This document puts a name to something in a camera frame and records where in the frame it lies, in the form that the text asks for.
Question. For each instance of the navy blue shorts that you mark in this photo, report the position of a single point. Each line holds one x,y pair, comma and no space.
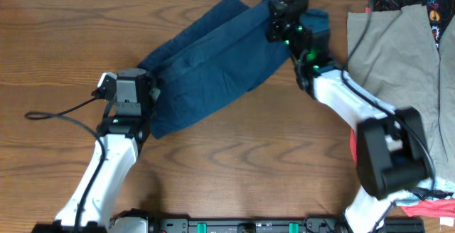
211,63

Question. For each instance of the light blue patterned garment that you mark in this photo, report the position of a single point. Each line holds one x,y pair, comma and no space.
426,190

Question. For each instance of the red garment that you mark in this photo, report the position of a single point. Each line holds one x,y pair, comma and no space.
426,208

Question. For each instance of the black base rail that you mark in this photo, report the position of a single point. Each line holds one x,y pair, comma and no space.
249,226

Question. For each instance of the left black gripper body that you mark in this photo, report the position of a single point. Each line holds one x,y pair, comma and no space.
150,93

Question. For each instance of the khaki beige shorts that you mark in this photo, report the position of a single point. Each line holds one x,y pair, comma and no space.
405,61

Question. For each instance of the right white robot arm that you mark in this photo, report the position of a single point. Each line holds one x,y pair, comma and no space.
391,153

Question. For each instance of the black patterned garment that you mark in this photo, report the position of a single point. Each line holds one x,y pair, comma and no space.
439,13

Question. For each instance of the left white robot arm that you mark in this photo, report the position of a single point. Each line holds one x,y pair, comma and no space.
119,138

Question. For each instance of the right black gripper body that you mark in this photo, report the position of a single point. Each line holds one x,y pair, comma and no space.
279,18

